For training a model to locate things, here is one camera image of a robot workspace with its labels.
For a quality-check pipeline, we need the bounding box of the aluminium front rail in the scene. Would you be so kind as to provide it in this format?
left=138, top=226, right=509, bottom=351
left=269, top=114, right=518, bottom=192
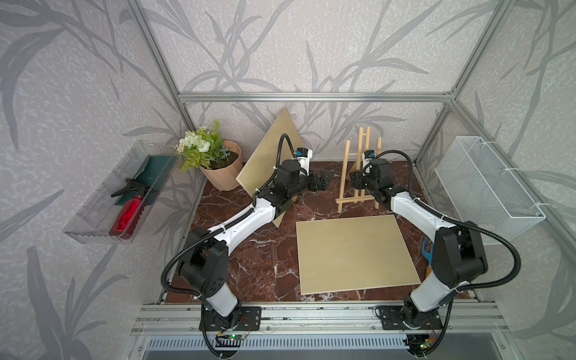
left=122, top=300, right=522, bottom=359

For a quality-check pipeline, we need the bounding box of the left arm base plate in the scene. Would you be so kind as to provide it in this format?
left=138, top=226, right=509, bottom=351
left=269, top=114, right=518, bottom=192
left=199, top=305, right=262, bottom=332

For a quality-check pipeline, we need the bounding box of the aluminium cage frame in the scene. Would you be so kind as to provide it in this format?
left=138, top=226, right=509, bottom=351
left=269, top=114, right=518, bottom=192
left=125, top=0, right=576, bottom=257

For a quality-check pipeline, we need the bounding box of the blue hand rake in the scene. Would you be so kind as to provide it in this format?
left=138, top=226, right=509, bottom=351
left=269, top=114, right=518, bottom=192
left=421, top=238, right=434, bottom=278

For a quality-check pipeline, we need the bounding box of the clear plastic wall bin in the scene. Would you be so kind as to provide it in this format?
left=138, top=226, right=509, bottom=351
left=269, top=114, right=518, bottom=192
left=64, top=141, right=177, bottom=245

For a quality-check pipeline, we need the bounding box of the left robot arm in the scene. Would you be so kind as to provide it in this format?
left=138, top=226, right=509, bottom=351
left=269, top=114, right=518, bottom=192
left=160, top=133, right=330, bottom=328

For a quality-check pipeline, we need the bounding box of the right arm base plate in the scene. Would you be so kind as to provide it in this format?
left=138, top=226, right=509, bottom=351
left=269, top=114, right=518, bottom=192
left=374, top=305, right=443, bottom=330

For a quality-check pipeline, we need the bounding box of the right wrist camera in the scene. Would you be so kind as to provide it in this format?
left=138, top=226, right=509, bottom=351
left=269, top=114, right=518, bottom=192
left=361, top=150, right=375, bottom=169

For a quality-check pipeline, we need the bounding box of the white wire basket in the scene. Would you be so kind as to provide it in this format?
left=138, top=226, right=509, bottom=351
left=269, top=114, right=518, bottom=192
left=435, top=136, right=546, bottom=241

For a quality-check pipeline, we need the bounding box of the pink item in basket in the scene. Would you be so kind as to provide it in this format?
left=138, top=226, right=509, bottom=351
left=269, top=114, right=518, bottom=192
left=470, top=223, right=495, bottom=239

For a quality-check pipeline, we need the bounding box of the wooden easel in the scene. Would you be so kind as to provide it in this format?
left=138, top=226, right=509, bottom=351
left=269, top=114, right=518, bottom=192
left=335, top=127, right=382, bottom=214

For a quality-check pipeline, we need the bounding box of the red spray bottle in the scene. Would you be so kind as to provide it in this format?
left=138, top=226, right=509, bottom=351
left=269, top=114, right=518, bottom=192
left=109, top=179, right=149, bottom=240

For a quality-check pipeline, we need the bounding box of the potted flower plant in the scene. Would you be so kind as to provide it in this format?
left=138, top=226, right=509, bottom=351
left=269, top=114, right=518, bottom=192
left=175, top=120, right=243, bottom=191

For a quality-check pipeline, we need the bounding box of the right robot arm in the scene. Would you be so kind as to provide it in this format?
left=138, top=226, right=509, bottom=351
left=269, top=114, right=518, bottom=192
left=350, top=150, right=522, bottom=319

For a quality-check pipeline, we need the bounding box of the wooden board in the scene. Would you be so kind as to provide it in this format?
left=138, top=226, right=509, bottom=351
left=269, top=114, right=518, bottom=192
left=296, top=215, right=421, bottom=295
left=236, top=108, right=304, bottom=231

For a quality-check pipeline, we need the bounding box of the green trowel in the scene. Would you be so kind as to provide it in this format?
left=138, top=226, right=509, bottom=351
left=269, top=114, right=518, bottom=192
left=115, top=155, right=176, bottom=206

